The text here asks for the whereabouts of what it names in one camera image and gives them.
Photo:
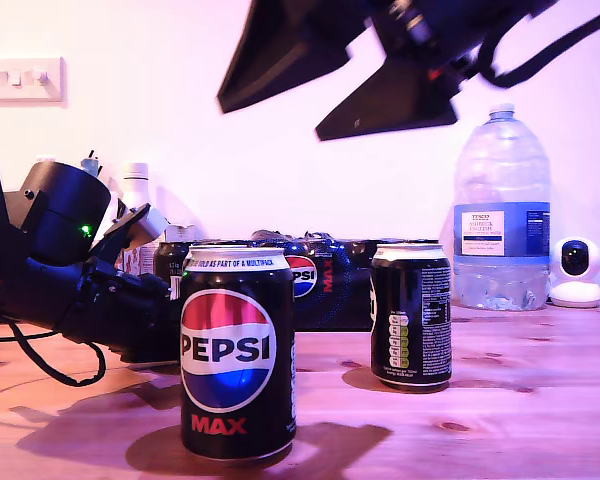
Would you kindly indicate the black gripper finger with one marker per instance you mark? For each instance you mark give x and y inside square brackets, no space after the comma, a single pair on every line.
[280,50]
[400,105]

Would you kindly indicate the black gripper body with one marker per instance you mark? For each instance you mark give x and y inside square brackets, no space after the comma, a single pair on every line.
[130,320]

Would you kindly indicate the black Pepsi Max can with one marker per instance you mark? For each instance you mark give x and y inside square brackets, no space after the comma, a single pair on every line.
[230,350]
[220,245]
[415,320]

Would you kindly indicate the black Pepsi Max multipack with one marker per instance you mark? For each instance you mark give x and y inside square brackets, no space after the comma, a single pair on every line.
[330,300]

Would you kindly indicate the small white cardboard box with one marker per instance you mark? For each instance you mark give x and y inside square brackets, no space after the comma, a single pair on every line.
[182,235]

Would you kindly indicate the large clear water bottle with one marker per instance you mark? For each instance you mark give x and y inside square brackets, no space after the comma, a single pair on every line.
[500,170]

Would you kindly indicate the white wall light switch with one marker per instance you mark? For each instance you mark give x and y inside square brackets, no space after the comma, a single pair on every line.
[25,95]

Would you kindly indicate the small white round camera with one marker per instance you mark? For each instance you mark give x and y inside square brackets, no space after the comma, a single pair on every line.
[577,280]

